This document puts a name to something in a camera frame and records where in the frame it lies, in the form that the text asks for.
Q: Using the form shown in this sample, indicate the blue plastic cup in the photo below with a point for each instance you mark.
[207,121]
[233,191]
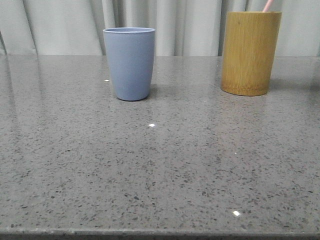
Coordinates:
[130,53]

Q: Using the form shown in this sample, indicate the bamboo wooden cup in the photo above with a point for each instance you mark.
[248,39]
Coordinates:
[250,41]

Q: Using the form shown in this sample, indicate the pink chopstick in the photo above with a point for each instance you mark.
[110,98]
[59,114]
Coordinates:
[267,6]

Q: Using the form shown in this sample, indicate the grey-white curtain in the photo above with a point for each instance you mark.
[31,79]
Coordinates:
[75,27]

